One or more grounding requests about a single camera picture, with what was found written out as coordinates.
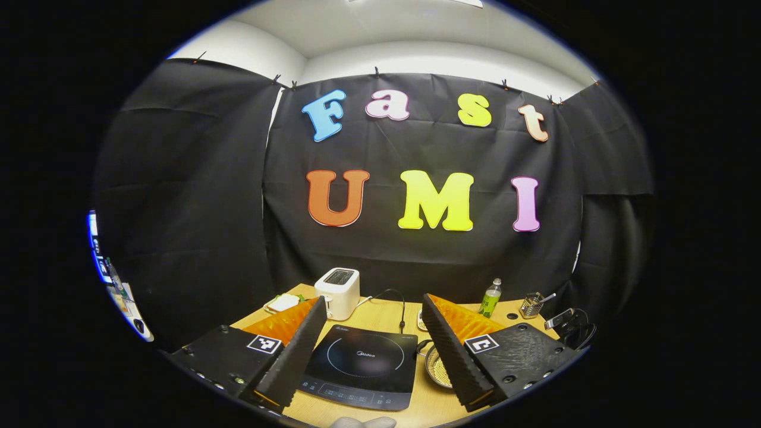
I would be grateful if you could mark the silver metal utensil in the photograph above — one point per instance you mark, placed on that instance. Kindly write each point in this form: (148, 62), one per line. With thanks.
(547, 297)

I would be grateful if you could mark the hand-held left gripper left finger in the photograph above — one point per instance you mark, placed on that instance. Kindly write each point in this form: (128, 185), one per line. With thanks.
(300, 356)

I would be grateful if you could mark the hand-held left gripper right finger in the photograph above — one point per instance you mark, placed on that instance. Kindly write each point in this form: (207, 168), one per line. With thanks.
(455, 362)

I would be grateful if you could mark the white toaster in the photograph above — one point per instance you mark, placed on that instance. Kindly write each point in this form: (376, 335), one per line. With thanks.
(339, 294)

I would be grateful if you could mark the green plate with sandwich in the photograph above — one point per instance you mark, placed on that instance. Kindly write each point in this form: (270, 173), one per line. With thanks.
(282, 303)

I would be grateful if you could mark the green label plastic bottle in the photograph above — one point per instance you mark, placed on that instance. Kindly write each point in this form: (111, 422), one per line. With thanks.
(490, 300)

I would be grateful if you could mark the ceiling light panel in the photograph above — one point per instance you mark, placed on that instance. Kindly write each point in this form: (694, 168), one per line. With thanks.
(467, 3)

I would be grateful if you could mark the white divided dish with beans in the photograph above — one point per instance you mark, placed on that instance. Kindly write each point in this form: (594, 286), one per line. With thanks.
(421, 321)

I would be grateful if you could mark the black induction cooktop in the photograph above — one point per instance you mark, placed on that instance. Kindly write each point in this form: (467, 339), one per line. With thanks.
(362, 356)

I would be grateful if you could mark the stainless steel pot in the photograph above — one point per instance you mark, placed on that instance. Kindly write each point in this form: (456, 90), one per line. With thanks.
(437, 371)

